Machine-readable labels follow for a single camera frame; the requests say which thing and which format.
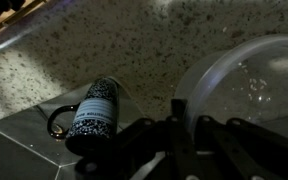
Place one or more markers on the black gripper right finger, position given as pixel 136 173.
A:
pixel 250 146

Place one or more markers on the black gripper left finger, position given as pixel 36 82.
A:
pixel 178 108

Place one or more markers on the clear plastic bowl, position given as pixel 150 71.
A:
pixel 204 80

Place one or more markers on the black speckled mug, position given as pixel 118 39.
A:
pixel 94 113

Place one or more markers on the stainless steel sink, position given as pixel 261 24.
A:
pixel 17 156

